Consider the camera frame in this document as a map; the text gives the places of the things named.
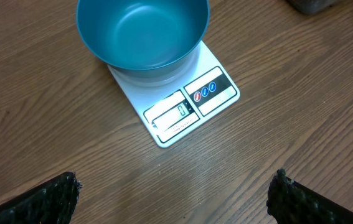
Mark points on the clear plastic container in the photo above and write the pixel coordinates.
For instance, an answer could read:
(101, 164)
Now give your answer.
(312, 7)

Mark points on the blue metal bowl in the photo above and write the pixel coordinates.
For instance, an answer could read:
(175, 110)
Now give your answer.
(141, 36)

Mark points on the white digital kitchen scale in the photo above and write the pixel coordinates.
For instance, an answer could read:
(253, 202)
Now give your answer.
(173, 105)

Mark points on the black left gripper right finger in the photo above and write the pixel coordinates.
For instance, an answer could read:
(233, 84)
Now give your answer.
(289, 202)

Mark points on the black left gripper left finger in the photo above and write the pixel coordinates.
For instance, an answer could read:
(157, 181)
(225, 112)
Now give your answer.
(54, 201)

